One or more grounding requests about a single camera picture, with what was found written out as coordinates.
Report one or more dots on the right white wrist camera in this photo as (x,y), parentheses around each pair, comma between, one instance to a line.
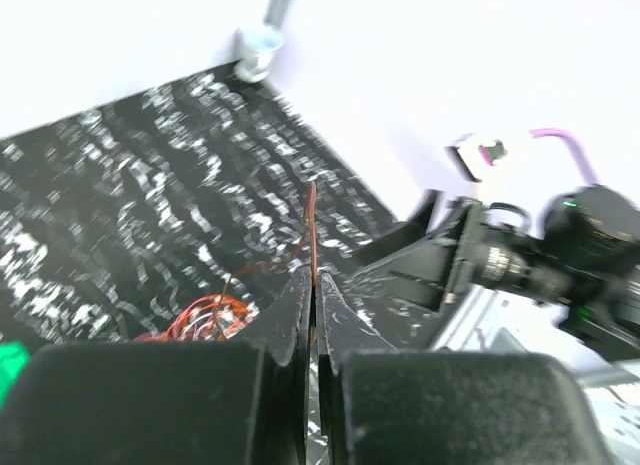
(481,156)

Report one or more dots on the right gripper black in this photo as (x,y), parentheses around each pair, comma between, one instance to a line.
(487,245)

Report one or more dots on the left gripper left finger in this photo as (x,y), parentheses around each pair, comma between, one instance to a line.
(240,401)

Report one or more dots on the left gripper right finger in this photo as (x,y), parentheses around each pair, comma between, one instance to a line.
(383,405)

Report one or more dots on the white mug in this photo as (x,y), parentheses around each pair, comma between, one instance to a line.
(257,48)

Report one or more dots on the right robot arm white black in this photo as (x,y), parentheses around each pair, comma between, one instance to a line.
(587,260)

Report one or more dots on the far green plastic bin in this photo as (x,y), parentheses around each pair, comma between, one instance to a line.
(13,358)

